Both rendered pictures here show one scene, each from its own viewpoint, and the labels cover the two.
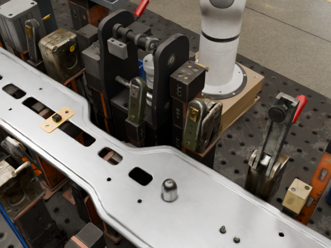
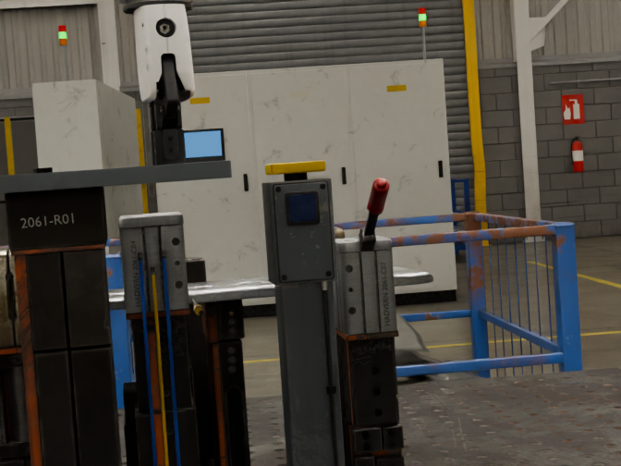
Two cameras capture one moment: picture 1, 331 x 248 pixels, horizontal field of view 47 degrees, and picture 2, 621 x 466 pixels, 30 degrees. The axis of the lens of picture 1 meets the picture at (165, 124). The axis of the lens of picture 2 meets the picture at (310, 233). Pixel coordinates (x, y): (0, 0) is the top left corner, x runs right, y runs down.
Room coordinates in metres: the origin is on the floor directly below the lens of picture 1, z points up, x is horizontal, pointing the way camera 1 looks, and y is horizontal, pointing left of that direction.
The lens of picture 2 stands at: (2.06, -0.53, 1.15)
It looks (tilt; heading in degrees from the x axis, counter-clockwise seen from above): 3 degrees down; 132
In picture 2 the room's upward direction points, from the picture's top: 4 degrees counter-clockwise
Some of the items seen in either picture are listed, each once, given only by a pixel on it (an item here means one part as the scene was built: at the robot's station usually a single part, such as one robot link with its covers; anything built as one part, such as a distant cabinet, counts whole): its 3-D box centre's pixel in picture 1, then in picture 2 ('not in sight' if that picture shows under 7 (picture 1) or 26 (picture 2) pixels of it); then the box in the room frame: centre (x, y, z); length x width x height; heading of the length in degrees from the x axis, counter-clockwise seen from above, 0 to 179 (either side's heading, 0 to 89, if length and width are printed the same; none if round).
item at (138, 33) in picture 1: (146, 106); not in sight; (0.72, 0.05, 0.94); 0.18 x 0.13 x 0.49; 50
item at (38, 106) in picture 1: (50, 145); not in sight; (0.68, 0.32, 0.84); 0.17 x 0.06 x 0.29; 140
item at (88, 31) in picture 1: (99, 86); not in sight; (0.86, 0.19, 0.90); 0.05 x 0.05 x 0.40; 50
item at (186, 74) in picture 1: (185, 134); not in sight; (0.65, -0.05, 0.91); 0.07 x 0.05 x 0.42; 140
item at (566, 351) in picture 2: not in sight; (413, 361); (-0.32, 2.64, 0.47); 1.20 x 0.80 x 0.95; 137
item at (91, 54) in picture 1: (111, 102); not in sight; (0.80, 0.16, 0.89); 0.13 x 0.11 x 0.38; 140
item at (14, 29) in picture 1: (36, 64); (161, 379); (0.97, 0.40, 0.90); 0.13 x 0.10 x 0.41; 140
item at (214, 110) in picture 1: (201, 157); not in sight; (0.59, -0.09, 0.88); 0.11 x 0.09 x 0.37; 140
